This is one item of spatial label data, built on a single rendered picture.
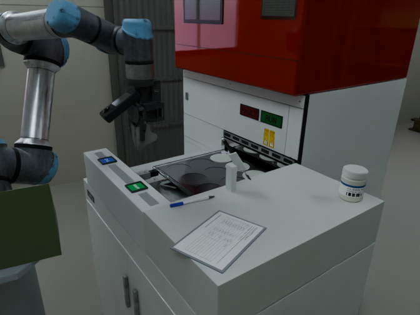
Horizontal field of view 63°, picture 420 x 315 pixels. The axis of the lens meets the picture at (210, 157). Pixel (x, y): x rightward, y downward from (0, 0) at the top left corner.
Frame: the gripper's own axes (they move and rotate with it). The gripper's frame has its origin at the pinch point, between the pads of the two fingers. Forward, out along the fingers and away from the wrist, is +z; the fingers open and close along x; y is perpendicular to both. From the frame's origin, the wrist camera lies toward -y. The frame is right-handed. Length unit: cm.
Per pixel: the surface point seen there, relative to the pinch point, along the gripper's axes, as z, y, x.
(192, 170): 20.7, 29.6, 17.3
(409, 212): 111, 241, 16
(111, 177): 14.7, -3.2, 16.5
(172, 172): 20.8, 22.4, 20.1
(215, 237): 14.0, 5.1, -31.7
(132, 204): 15.8, -4.1, -2.3
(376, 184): 40, 121, -11
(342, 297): 45, 45, -45
